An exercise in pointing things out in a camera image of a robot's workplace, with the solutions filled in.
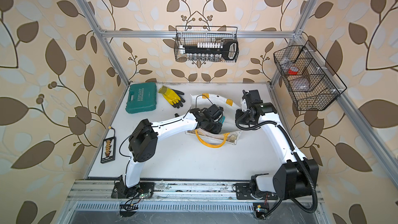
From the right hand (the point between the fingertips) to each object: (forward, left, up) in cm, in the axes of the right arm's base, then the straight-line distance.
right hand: (238, 119), depth 82 cm
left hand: (0, +11, -7) cm, 13 cm away
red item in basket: (+19, -30, +15) cm, 38 cm away
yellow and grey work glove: (+30, +40, -14) cm, 52 cm away
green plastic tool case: (+26, +61, -10) cm, 67 cm away
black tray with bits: (-10, +72, -13) cm, 74 cm away
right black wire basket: (+7, -34, +18) cm, 39 cm away
